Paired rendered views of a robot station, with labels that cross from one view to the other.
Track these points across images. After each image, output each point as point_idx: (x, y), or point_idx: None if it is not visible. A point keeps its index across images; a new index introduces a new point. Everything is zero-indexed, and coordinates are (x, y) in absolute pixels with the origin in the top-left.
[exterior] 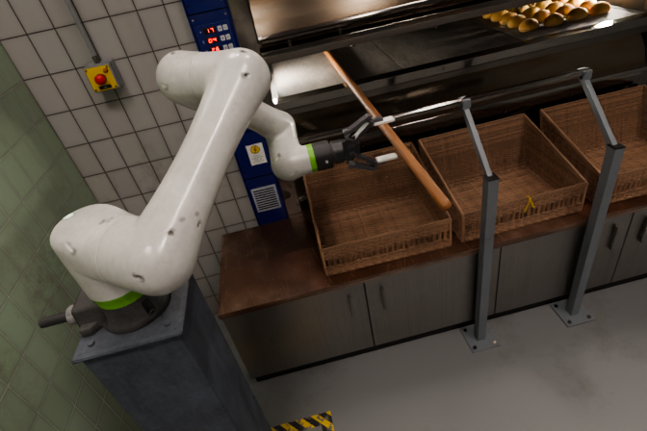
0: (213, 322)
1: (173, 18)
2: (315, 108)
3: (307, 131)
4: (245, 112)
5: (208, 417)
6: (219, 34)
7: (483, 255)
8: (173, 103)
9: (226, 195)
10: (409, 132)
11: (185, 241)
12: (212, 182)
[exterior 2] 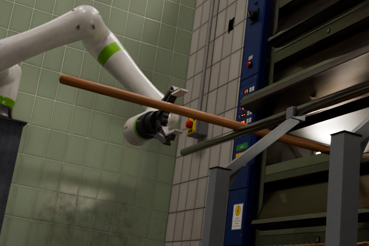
0: (6, 171)
1: (239, 87)
2: (290, 175)
3: (279, 203)
4: (57, 23)
5: None
6: (249, 94)
7: None
8: (219, 156)
9: None
10: (367, 233)
11: None
12: (17, 39)
